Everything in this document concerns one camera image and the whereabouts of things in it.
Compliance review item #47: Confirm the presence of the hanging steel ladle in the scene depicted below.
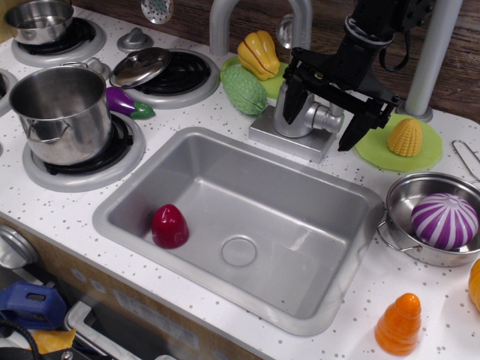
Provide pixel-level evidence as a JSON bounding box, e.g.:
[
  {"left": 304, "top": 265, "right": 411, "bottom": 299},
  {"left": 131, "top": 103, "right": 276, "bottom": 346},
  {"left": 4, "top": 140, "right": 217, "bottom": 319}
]
[{"left": 276, "top": 13, "right": 293, "bottom": 50}]

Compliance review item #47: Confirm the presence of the silver toy sink basin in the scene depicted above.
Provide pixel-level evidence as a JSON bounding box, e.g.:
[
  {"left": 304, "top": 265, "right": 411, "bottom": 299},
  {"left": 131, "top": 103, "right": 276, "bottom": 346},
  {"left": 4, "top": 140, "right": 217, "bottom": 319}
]
[{"left": 93, "top": 127, "right": 384, "bottom": 336}]

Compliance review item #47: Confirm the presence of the wire utensil handle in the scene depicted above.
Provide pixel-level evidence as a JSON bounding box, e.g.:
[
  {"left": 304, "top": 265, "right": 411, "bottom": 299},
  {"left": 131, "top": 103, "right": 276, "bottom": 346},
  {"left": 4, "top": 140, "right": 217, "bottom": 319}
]
[{"left": 451, "top": 139, "right": 479, "bottom": 184}]

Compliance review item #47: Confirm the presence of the small steel pot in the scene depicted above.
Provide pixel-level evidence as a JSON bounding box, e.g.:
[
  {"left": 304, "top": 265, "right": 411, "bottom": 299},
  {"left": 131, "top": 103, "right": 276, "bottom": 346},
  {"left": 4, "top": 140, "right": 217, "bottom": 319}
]
[{"left": 4, "top": 1, "right": 74, "bottom": 45}]

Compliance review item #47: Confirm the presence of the green plate under corn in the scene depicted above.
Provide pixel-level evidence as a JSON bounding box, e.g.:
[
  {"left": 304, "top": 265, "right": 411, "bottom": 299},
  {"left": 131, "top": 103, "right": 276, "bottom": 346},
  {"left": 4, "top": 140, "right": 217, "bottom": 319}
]
[{"left": 355, "top": 114, "right": 443, "bottom": 173}]

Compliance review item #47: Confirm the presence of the steel pot lid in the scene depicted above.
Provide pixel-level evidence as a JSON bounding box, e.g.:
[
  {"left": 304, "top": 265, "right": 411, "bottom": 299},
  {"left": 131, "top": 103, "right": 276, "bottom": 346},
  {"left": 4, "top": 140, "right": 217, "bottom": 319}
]
[{"left": 109, "top": 47, "right": 172, "bottom": 89}]

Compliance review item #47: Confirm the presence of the silver oven knob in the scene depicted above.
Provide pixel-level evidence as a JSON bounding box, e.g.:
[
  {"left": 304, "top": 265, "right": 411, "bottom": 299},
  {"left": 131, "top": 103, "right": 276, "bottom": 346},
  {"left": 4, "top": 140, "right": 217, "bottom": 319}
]
[{"left": 1, "top": 224, "right": 39, "bottom": 270}]

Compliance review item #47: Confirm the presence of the yellow toy corn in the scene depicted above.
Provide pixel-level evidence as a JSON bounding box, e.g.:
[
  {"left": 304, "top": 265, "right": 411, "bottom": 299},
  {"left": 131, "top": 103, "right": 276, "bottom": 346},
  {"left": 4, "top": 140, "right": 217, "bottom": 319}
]
[{"left": 387, "top": 118, "right": 423, "bottom": 158}]

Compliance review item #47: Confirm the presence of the orange toy at edge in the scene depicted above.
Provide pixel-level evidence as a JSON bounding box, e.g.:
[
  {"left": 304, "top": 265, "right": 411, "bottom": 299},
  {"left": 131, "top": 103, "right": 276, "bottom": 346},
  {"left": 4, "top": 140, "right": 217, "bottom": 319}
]
[{"left": 468, "top": 259, "right": 480, "bottom": 311}]

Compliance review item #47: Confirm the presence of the purple striped toy onion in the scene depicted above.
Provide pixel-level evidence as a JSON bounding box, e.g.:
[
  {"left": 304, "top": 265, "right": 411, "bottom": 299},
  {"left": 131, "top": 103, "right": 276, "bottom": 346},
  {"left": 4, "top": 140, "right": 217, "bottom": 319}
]
[{"left": 410, "top": 193, "right": 479, "bottom": 251}]

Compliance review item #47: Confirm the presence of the hanging steel strainer spoon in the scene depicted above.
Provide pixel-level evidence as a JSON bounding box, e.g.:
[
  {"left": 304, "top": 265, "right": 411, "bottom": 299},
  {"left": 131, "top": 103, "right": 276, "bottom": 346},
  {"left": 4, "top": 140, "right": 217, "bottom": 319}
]
[{"left": 140, "top": 0, "right": 174, "bottom": 25}]

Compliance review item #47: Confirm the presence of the back left stove burner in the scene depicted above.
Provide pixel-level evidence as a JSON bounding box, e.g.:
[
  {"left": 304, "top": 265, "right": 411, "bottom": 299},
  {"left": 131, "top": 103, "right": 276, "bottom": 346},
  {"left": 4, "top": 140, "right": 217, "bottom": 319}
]
[{"left": 11, "top": 16, "right": 106, "bottom": 68}]

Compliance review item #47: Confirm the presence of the black cable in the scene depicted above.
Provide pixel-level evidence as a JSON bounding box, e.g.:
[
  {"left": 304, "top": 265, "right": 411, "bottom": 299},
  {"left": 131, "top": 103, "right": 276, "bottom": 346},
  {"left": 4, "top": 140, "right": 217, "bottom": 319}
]
[{"left": 0, "top": 318, "right": 41, "bottom": 360}]

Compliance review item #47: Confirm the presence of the yellow cloth piece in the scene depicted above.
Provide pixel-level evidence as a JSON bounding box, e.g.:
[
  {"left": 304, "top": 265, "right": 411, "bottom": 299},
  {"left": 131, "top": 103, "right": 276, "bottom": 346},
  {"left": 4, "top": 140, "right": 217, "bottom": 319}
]
[{"left": 32, "top": 328, "right": 77, "bottom": 355}]

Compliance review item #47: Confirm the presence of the yellow toy bell pepper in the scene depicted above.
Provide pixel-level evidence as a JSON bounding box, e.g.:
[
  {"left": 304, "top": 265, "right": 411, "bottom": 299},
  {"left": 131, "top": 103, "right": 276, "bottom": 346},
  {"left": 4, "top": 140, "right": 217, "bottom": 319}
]
[{"left": 237, "top": 30, "right": 280, "bottom": 81}]

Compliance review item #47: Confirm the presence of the red toy pepper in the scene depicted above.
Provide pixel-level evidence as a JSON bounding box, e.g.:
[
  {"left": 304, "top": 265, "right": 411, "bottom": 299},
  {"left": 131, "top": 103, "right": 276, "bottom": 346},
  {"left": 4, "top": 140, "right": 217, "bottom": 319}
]
[{"left": 151, "top": 204, "right": 189, "bottom": 249}]

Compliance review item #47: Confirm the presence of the large steel pot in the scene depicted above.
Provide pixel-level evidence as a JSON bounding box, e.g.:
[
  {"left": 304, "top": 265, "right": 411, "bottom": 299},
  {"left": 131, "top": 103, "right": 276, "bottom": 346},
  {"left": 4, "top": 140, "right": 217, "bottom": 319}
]
[{"left": 9, "top": 65, "right": 112, "bottom": 166}]

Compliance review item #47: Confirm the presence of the grey vertical post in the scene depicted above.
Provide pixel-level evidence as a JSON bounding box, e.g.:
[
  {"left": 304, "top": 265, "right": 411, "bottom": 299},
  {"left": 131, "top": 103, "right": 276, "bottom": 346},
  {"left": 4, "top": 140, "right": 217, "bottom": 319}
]
[{"left": 396, "top": 0, "right": 464, "bottom": 122}]

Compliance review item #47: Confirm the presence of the silver faucet lever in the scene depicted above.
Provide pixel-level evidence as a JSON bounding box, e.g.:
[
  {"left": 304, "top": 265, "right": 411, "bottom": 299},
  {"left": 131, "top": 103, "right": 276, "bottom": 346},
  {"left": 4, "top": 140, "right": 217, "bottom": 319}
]
[{"left": 329, "top": 102, "right": 344, "bottom": 117}]

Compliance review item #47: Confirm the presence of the silver toy faucet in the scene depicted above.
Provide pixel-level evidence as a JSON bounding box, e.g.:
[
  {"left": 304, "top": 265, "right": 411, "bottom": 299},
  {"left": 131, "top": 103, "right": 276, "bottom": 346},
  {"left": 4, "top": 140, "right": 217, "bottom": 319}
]
[{"left": 209, "top": 0, "right": 344, "bottom": 164}]

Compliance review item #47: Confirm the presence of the purple toy eggplant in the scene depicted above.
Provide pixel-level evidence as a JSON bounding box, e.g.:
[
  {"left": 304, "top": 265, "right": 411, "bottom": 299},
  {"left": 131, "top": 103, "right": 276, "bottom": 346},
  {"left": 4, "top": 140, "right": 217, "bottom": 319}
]
[{"left": 106, "top": 87, "right": 155, "bottom": 120}]

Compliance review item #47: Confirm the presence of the front left stove burner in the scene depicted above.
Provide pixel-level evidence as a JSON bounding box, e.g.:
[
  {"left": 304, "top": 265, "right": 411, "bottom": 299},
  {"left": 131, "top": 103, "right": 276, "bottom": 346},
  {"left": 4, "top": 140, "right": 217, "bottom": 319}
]
[{"left": 22, "top": 112, "right": 146, "bottom": 193}]

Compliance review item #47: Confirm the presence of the grey stove knob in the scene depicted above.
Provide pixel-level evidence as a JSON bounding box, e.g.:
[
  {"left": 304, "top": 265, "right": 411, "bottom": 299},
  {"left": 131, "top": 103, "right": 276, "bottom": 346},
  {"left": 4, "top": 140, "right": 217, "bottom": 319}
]
[{"left": 116, "top": 28, "right": 154, "bottom": 53}]

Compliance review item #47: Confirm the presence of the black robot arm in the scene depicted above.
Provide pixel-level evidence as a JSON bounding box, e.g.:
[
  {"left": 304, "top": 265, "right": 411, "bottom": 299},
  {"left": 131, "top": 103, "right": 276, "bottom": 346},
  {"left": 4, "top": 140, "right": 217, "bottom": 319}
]
[{"left": 274, "top": 1, "right": 433, "bottom": 152}]

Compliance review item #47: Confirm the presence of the steel pan with handles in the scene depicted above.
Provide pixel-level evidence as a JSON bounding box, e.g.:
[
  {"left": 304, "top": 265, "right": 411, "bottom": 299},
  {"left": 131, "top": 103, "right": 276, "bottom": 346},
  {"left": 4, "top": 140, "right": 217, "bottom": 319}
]
[{"left": 376, "top": 172, "right": 479, "bottom": 267}]

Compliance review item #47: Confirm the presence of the green toy bitter gourd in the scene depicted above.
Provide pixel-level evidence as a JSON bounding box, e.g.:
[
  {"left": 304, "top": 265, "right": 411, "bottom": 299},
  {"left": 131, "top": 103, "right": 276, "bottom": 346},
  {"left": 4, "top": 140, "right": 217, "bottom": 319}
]
[{"left": 221, "top": 66, "right": 267, "bottom": 116}]

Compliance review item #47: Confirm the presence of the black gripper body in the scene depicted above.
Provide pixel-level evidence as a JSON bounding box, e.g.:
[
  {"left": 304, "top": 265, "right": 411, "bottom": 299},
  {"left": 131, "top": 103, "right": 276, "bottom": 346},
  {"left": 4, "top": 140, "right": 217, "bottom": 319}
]
[{"left": 283, "top": 28, "right": 400, "bottom": 129}]

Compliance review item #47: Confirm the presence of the middle stove burner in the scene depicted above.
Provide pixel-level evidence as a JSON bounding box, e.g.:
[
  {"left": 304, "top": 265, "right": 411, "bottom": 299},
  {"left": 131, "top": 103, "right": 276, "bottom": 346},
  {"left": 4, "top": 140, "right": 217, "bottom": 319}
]
[{"left": 125, "top": 49, "right": 220, "bottom": 110}]

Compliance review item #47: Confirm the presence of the green plate behind faucet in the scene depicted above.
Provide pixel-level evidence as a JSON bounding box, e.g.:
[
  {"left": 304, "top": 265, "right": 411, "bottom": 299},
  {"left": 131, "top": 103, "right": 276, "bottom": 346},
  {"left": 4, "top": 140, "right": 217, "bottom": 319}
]
[{"left": 221, "top": 56, "right": 288, "bottom": 100}]

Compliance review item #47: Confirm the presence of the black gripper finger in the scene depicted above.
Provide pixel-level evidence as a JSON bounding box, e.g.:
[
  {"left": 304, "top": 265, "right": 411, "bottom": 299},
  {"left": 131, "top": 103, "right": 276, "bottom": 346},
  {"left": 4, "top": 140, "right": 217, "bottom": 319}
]
[
  {"left": 338, "top": 114, "right": 372, "bottom": 152},
  {"left": 283, "top": 75, "right": 308, "bottom": 125}
]

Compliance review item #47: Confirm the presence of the orange toy carrot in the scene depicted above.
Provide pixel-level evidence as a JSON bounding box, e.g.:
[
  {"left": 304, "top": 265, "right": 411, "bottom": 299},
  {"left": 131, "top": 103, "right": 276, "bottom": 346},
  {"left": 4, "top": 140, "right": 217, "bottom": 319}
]
[{"left": 374, "top": 293, "right": 422, "bottom": 356}]

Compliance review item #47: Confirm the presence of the stove burner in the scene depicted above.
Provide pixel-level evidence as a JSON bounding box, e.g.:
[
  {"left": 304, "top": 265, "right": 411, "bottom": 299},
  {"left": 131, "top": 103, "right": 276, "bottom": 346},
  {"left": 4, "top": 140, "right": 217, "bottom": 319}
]
[
  {"left": 22, "top": 112, "right": 146, "bottom": 193},
  {"left": 125, "top": 49, "right": 220, "bottom": 110},
  {"left": 11, "top": 16, "right": 106, "bottom": 68}
]

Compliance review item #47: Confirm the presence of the blue clamp tool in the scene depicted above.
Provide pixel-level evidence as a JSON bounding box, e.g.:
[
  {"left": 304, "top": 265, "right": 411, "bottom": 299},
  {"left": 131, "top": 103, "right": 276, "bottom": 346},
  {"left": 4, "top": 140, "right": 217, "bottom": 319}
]
[{"left": 1, "top": 281, "right": 68, "bottom": 330}]

